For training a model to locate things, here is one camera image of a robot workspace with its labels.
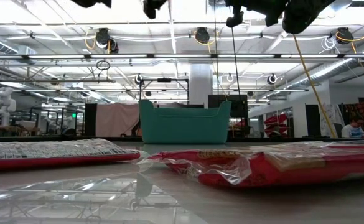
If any white patterned cloth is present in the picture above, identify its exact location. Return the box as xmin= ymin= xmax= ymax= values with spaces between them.
xmin=320 ymin=103 xmax=344 ymax=138

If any black upright panel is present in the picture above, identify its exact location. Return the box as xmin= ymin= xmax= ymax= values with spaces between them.
xmin=84 ymin=103 xmax=98 ymax=137

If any teal plastic basket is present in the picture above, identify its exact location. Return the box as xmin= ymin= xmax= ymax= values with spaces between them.
xmin=139 ymin=99 xmax=232 ymax=144

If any black overhead light bar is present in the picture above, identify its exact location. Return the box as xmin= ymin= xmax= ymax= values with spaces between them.
xmin=0 ymin=54 xmax=364 ymax=60

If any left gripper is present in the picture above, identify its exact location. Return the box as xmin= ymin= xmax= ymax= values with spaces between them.
xmin=71 ymin=0 xmax=167 ymax=19

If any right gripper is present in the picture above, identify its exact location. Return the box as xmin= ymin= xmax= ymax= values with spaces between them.
xmin=226 ymin=0 xmax=290 ymax=28

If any black table frame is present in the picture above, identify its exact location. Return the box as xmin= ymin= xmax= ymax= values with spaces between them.
xmin=0 ymin=136 xmax=364 ymax=144

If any black monitor screen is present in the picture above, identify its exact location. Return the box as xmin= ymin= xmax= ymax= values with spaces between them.
xmin=208 ymin=94 xmax=249 ymax=138

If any white humanoid robot figure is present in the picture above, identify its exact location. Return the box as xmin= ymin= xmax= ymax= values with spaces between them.
xmin=0 ymin=86 xmax=17 ymax=128

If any thin black hanging cable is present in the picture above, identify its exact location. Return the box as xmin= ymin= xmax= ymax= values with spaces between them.
xmin=213 ymin=0 xmax=219 ymax=96

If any black gantry frame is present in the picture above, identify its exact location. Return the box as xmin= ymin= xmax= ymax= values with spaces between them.
xmin=139 ymin=78 xmax=190 ymax=105

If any black ceiling cable reel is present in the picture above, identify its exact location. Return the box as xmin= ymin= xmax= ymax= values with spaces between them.
xmin=95 ymin=27 xmax=119 ymax=54
xmin=335 ymin=27 xmax=355 ymax=45
xmin=195 ymin=27 xmax=211 ymax=45

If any silver ceiling duct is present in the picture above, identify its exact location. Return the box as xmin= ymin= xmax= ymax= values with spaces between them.
xmin=293 ymin=46 xmax=364 ymax=91

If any white pillar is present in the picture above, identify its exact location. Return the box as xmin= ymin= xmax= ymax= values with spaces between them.
xmin=189 ymin=63 xmax=213 ymax=108

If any yellow hanging cable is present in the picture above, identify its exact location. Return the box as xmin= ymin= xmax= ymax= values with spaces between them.
xmin=292 ymin=32 xmax=337 ymax=138

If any red popcorn bag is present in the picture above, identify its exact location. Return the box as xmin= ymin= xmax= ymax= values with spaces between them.
xmin=0 ymin=138 xmax=141 ymax=172
xmin=139 ymin=146 xmax=364 ymax=189
xmin=246 ymin=141 xmax=329 ymax=151
xmin=309 ymin=139 xmax=364 ymax=149

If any person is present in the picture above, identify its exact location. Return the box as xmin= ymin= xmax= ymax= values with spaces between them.
xmin=341 ymin=119 xmax=364 ymax=139

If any pink curtain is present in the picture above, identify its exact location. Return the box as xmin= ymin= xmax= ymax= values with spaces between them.
xmin=95 ymin=103 xmax=141 ymax=138

